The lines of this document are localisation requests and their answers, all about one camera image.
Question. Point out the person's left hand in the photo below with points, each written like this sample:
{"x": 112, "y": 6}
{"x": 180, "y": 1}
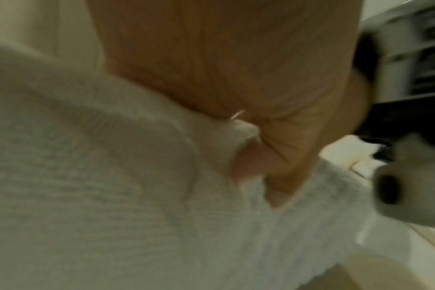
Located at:
{"x": 221, "y": 56}

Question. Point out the black right wrist marker band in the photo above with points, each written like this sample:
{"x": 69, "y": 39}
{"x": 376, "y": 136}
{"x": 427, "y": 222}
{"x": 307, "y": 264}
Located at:
{"x": 411, "y": 121}

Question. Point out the white towel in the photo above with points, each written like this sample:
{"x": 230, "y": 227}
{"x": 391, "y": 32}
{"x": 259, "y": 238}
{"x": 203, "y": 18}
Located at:
{"x": 95, "y": 170}

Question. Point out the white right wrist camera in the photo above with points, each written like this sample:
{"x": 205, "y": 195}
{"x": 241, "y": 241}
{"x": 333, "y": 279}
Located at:
{"x": 418, "y": 175}

